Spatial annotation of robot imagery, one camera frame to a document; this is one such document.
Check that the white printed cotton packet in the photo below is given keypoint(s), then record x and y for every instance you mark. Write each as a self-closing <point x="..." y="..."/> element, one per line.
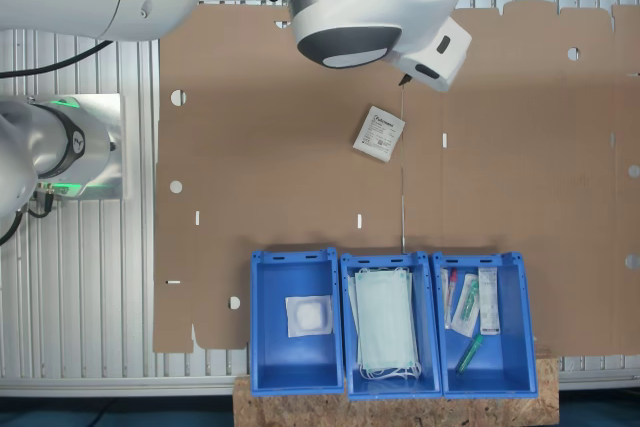
<point x="378" y="136"/>

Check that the loose green tube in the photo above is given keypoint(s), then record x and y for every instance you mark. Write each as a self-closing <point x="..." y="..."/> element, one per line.
<point x="470" y="353"/>

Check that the long white printed packet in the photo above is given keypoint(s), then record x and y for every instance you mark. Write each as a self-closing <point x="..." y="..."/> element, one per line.
<point x="489" y="302"/>

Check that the brown cardboard sheet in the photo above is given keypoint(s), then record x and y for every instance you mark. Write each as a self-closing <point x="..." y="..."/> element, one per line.
<point x="525" y="172"/>
<point x="275" y="172"/>

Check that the green syringe in clear packet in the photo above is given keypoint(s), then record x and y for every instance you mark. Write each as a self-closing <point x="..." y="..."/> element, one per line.
<point x="467" y="304"/>

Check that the wooden chipboard slab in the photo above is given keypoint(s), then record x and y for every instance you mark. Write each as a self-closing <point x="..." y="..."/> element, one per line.
<point x="400" y="412"/>

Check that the pale green face mask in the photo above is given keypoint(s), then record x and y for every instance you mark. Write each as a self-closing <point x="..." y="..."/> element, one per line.
<point x="385" y="317"/>
<point x="352" y="304"/>

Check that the blue bin with tube packets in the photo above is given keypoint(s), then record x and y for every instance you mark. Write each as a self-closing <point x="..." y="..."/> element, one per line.
<point x="505" y="362"/>

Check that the red-capped tube in clear packet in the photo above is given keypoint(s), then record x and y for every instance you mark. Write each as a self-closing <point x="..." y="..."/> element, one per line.
<point x="451" y="292"/>

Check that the blue bin with cotton bag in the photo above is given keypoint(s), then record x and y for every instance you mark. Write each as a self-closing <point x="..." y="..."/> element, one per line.
<point x="297" y="362"/>

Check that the clear bag of white cotton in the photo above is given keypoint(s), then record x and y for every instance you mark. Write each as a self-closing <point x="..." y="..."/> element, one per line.
<point x="309" y="317"/>

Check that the blue bin with face masks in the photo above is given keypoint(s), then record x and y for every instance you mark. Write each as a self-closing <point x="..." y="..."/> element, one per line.
<point x="427" y="382"/>

